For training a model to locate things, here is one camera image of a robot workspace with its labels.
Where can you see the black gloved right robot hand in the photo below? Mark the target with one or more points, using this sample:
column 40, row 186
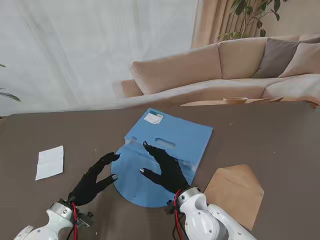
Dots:
column 170, row 170

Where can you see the white sheer curtain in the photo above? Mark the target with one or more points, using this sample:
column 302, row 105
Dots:
column 75, row 50

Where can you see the grey sofa cushion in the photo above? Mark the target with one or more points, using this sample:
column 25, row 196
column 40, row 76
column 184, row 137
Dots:
column 275, row 57

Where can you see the beige sofa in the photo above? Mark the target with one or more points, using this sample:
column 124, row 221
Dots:
column 180, row 67

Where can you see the beige pleated curtain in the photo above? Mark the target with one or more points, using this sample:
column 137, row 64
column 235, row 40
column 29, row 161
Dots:
column 207, row 22

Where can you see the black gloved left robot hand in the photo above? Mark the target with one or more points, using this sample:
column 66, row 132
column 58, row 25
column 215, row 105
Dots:
column 87, row 182

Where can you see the beige sofa cushion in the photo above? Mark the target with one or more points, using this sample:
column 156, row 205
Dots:
column 305, row 60

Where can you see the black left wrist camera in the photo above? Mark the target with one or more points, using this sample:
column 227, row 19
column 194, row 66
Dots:
column 85, row 220

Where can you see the white letter paper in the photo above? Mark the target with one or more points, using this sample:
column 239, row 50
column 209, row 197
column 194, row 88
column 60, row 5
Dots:
column 50, row 162

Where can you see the white label sticker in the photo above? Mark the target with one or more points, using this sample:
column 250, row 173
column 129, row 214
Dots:
column 155, row 118

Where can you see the green leafy tall plant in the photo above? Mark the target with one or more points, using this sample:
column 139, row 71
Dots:
column 240, row 6

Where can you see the round wooden bowl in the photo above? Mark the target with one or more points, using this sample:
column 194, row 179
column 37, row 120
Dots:
column 235, row 100

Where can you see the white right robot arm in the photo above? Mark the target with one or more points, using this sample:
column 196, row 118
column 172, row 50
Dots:
column 197, row 212

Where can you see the light wooden coffee table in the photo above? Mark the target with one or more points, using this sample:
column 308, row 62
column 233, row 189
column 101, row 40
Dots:
column 207, row 102

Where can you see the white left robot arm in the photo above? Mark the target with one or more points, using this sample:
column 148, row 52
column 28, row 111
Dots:
column 57, row 220

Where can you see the brown paper envelope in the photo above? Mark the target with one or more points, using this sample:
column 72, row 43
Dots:
column 232, row 192

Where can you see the dark green long-leaf plant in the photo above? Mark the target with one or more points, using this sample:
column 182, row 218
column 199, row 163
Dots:
column 11, row 96

